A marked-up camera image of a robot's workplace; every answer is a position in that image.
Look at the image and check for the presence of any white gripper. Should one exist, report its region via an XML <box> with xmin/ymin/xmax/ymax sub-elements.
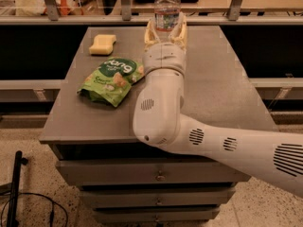
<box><xmin>143</xmin><ymin>12</ymin><xmax>187</xmax><ymax>75</ymax></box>

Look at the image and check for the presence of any clear plastic water bottle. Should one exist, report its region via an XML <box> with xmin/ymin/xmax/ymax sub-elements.
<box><xmin>154</xmin><ymin>0</ymin><xmax>181</xmax><ymax>42</ymax></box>

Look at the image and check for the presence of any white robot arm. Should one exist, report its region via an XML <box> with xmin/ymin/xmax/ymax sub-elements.
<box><xmin>133</xmin><ymin>14</ymin><xmax>303</xmax><ymax>197</ymax></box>

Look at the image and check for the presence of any yellow sponge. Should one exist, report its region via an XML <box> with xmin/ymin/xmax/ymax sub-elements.
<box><xmin>89</xmin><ymin>34</ymin><xmax>116</xmax><ymax>55</ymax></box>

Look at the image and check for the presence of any green snack bag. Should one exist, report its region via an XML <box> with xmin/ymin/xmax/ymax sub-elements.
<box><xmin>78</xmin><ymin>57</ymin><xmax>145</xmax><ymax>108</ymax></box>

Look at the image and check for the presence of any grey metal railing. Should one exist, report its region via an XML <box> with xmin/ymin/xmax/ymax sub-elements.
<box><xmin>1</xmin><ymin>0</ymin><xmax>303</xmax><ymax>25</ymax></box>

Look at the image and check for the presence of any top drawer brass knob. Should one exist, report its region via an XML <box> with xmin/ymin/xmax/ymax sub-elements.
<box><xmin>155</xmin><ymin>171</ymin><xmax>166</xmax><ymax>182</ymax></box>

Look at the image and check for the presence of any drawer brass knob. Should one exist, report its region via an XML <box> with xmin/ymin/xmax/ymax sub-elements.
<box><xmin>154</xmin><ymin>216</ymin><xmax>160</xmax><ymax>222</ymax></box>
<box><xmin>155</xmin><ymin>198</ymin><xmax>163</xmax><ymax>206</ymax></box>
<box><xmin>155</xmin><ymin>171</ymin><xmax>166</xmax><ymax>182</ymax></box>

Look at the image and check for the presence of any grey drawer cabinet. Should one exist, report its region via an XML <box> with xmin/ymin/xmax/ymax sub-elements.
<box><xmin>38</xmin><ymin>25</ymin><xmax>282</xmax><ymax>225</ymax></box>

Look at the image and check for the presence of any middle drawer brass knob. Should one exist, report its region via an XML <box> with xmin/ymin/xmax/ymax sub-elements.
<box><xmin>155</xmin><ymin>198</ymin><xmax>163</xmax><ymax>206</ymax></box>

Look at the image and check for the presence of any bottom drawer brass knob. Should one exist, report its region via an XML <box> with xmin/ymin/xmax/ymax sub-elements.
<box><xmin>154</xmin><ymin>216</ymin><xmax>160</xmax><ymax>222</ymax></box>

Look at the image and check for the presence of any black stand pole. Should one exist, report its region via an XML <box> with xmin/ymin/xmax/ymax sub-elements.
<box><xmin>6</xmin><ymin>150</ymin><xmax>28</xmax><ymax>227</ymax></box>

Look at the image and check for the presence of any black floor cable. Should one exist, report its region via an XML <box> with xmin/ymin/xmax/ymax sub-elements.
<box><xmin>0</xmin><ymin>192</ymin><xmax>69</xmax><ymax>227</ymax></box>

